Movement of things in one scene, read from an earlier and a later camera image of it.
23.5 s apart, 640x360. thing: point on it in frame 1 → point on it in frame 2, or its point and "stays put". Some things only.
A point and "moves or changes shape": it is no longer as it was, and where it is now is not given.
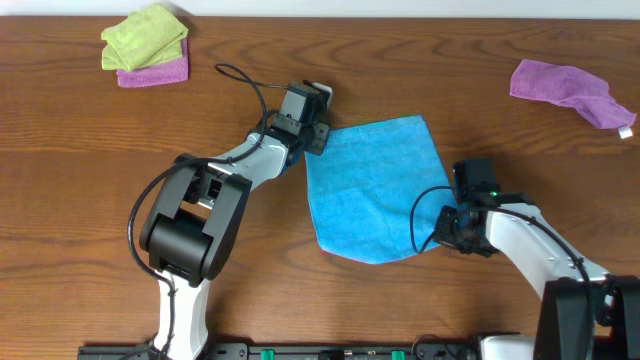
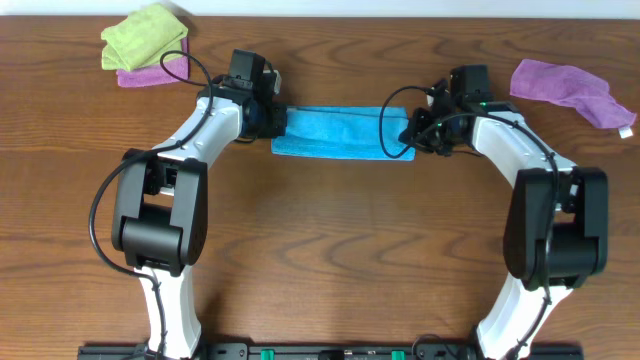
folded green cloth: [149, 36] stays put
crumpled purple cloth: [571, 87] stays put
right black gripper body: [449, 232] → [423, 125]
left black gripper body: [316, 137] → [278, 120]
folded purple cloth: [164, 72] stays put
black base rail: [328, 351] stays put
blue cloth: [362, 188] moves or changes shape
